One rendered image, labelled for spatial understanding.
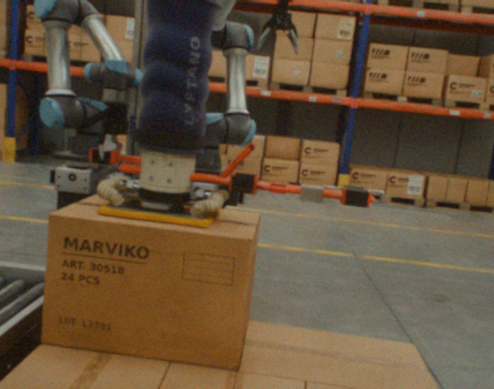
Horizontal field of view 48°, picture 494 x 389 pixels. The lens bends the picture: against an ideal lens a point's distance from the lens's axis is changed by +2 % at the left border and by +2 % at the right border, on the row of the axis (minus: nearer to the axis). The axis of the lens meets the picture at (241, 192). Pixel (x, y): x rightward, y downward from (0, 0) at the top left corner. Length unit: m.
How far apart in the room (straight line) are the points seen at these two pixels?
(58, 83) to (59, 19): 0.24
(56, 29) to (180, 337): 1.32
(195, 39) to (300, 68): 7.31
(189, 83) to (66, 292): 0.72
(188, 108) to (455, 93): 7.97
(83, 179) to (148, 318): 0.78
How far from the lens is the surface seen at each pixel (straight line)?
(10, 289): 2.28
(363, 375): 1.83
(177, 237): 1.61
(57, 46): 2.37
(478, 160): 11.02
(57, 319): 1.79
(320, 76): 9.00
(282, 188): 1.72
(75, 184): 2.29
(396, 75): 9.22
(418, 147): 10.67
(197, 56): 1.69
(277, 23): 2.11
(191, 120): 1.69
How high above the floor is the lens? 1.32
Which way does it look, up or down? 9 degrees down
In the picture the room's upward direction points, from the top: 6 degrees clockwise
